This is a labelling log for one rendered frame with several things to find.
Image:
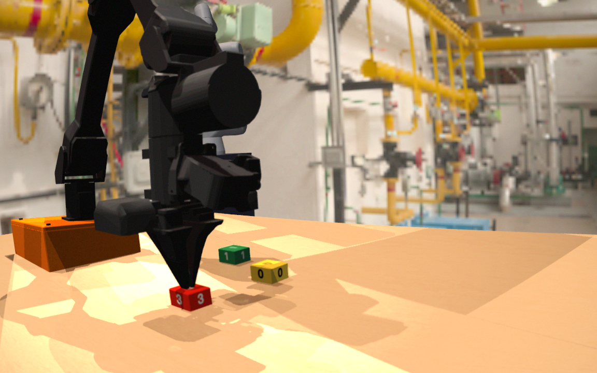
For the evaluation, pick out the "yellow block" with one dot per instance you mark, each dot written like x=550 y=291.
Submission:
x=269 y=271

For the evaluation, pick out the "green block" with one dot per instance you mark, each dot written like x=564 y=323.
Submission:
x=234 y=254

